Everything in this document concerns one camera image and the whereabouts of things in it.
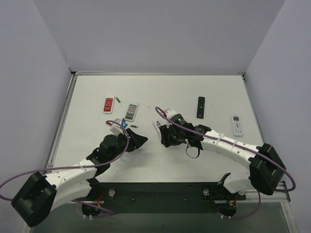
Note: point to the blue battery slanted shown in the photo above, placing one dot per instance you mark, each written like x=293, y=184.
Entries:
x=124, y=124

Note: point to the aluminium table edge rail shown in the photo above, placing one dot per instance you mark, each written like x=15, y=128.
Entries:
x=62, y=121

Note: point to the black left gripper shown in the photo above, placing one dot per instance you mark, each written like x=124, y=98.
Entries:
x=131, y=140

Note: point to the white remote back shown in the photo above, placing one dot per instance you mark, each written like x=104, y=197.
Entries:
x=157, y=126

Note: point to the white air conditioner remote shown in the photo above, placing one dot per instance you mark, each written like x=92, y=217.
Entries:
x=236, y=126

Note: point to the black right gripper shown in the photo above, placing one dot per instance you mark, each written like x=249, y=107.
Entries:
x=167, y=133

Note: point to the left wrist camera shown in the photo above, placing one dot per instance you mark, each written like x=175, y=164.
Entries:
x=115, y=126

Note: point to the black slim remote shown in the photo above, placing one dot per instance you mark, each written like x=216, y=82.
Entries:
x=200, y=108

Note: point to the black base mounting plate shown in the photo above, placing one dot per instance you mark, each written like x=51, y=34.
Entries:
x=161, y=198

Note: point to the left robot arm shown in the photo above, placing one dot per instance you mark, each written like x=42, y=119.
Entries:
x=43, y=193

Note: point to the white battery cover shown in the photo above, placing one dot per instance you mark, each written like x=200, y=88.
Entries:
x=126, y=159

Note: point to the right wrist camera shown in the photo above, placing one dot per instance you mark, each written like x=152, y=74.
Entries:
x=169, y=113

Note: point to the grey and white remote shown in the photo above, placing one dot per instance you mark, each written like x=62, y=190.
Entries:
x=131, y=111

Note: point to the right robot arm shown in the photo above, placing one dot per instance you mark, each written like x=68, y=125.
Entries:
x=264, y=166

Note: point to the red and white remote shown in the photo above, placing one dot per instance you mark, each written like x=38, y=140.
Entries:
x=108, y=104

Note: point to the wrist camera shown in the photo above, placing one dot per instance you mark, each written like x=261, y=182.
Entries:
x=115, y=126
x=169, y=113

